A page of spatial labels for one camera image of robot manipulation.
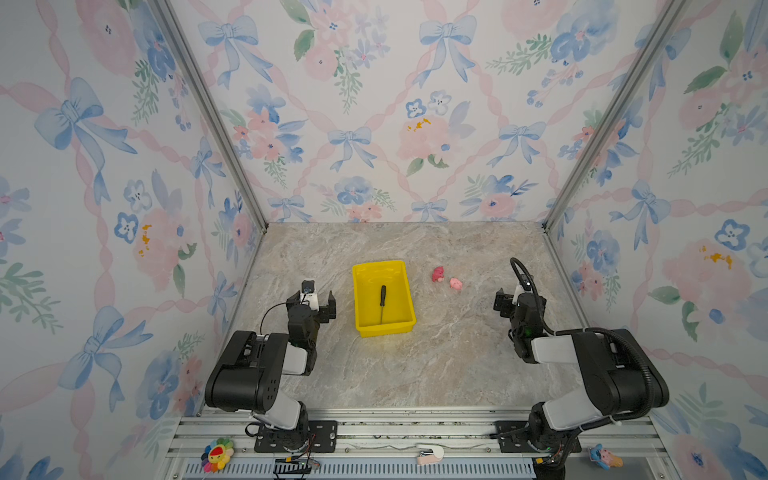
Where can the corner aluminium post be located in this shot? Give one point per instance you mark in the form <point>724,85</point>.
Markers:
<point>169,25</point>
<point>660,32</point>

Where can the blue pink ice-cream toy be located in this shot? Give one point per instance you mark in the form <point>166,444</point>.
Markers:
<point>604,458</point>

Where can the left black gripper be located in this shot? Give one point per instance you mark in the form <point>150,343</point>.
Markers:
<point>325,312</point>

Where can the dark pink small toy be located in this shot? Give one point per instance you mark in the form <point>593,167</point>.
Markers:
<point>438,274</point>

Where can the yellow plastic bin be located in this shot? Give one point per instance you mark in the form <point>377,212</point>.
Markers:
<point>399,314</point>

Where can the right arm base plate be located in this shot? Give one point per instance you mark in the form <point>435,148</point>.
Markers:
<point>522,437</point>

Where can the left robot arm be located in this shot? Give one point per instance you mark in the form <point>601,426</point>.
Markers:
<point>248,373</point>

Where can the black handled screwdriver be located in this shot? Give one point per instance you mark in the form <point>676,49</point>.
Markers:
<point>382,302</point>

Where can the left corner aluminium post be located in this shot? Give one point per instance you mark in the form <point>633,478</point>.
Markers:
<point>169,25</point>

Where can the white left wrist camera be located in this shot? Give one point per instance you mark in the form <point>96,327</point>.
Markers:
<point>308,295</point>

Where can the right corner aluminium post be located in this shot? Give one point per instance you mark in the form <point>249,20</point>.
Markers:
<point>660,32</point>

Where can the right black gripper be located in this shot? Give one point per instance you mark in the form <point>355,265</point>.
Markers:
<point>505,301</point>

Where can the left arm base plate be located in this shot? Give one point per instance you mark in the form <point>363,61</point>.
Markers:
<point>313,436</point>

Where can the white pink clip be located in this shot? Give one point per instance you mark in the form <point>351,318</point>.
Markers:
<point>429,454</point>

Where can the aluminium rail frame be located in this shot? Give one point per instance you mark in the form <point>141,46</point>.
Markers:
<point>377,443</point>

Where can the rainbow flower toy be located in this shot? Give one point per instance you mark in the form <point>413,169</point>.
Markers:
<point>217,455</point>

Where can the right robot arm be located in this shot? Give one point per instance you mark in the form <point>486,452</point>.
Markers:
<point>619,382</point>

